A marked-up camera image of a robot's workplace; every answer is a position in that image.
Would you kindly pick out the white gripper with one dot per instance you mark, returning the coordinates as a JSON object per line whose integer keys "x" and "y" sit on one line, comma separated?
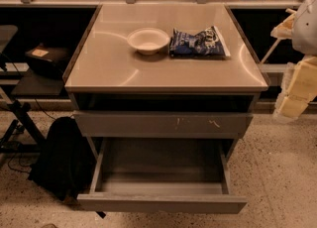
{"x": 306, "y": 29}

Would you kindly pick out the grey drawer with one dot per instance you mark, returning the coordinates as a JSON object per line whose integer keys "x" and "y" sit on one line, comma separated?
{"x": 161, "y": 175}
{"x": 178, "y": 125}

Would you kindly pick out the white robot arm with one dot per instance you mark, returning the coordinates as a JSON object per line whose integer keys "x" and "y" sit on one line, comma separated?
{"x": 301, "y": 28}

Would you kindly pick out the grey drawer cabinet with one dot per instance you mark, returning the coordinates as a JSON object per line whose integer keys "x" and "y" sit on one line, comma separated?
{"x": 109, "y": 75}

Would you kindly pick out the grey top drawer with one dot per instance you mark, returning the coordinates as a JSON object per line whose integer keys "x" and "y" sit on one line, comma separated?
{"x": 178, "y": 125}

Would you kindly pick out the white rod with tip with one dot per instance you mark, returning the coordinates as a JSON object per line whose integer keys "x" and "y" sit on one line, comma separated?
{"x": 270, "y": 50}

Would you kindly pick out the blue chip bag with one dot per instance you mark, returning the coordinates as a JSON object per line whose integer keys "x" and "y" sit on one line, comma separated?
{"x": 207, "y": 43}

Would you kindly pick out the white bowl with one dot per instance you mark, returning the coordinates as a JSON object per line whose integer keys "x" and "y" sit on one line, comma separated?
{"x": 148, "y": 41}

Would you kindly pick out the black backpack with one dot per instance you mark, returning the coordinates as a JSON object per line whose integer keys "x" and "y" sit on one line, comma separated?
{"x": 65, "y": 166}

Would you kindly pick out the black box with label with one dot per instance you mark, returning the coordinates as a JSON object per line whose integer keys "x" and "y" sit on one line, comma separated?
{"x": 48, "y": 62}

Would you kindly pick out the black stand frame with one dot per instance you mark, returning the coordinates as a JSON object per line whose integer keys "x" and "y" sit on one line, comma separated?
{"x": 22, "y": 120}

